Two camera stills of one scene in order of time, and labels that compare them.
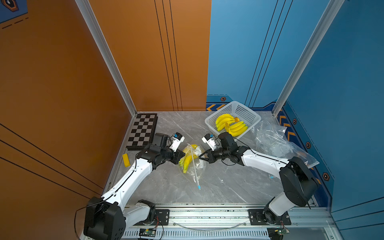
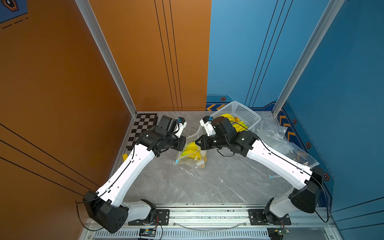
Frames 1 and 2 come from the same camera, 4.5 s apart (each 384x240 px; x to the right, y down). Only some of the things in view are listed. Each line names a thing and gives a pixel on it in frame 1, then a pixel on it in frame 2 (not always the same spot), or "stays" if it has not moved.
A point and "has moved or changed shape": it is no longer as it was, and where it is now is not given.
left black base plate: [162, 218] stays
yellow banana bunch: [223, 119] stays
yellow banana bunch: [236, 129] stays
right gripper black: [211, 158] -> [204, 145]
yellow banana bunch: [189, 155] has moved or changed shape
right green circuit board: [280, 232] stays
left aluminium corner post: [87, 12] stays
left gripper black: [178, 154] -> [182, 141]
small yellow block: [126, 161] stays
